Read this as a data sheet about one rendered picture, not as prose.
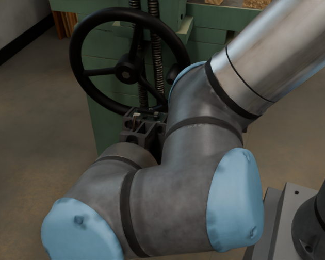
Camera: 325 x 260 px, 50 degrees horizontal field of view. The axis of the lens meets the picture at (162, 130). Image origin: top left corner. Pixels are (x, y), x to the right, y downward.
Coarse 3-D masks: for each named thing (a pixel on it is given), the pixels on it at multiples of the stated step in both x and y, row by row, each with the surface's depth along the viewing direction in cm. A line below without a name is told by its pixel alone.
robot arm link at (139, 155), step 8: (112, 144) 47; (120, 144) 46; (128, 144) 45; (136, 144) 46; (104, 152) 45; (112, 152) 44; (120, 152) 43; (128, 152) 44; (136, 152) 44; (144, 152) 45; (136, 160) 43; (144, 160) 44; (152, 160) 45
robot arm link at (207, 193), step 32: (192, 128) 36; (224, 128) 36; (192, 160) 32; (224, 160) 31; (128, 192) 33; (160, 192) 31; (192, 192) 30; (224, 192) 29; (256, 192) 33; (128, 224) 32; (160, 224) 31; (192, 224) 30; (224, 224) 29; (256, 224) 30
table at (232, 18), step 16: (64, 0) 91; (80, 0) 90; (96, 0) 89; (112, 0) 88; (192, 0) 85; (224, 0) 85; (240, 0) 85; (192, 16) 85; (208, 16) 85; (224, 16) 84; (240, 16) 83; (128, 32) 82; (144, 32) 81; (176, 32) 79
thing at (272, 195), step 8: (272, 192) 86; (280, 192) 86; (264, 200) 86; (272, 200) 84; (264, 208) 83; (272, 208) 83; (264, 216) 81; (272, 216) 81; (264, 224) 79; (272, 224) 79; (264, 232) 78; (264, 240) 77; (248, 248) 98; (256, 248) 75; (264, 248) 75; (248, 256) 88; (256, 256) 74; (264, 256) 74
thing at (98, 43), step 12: (96, 36) 96; (108, 36) 95; (228, 36) 92; (84, 48) 100; (96, 48) 99; (108, 48) 98; (120, 48) 97; (168, 48) 93; (192, 48) 92; (204, 48) 91; (216, 48) 90; (144, 60) 98; (168, 60) 96; (192, 60) 94; (204, 60) 93
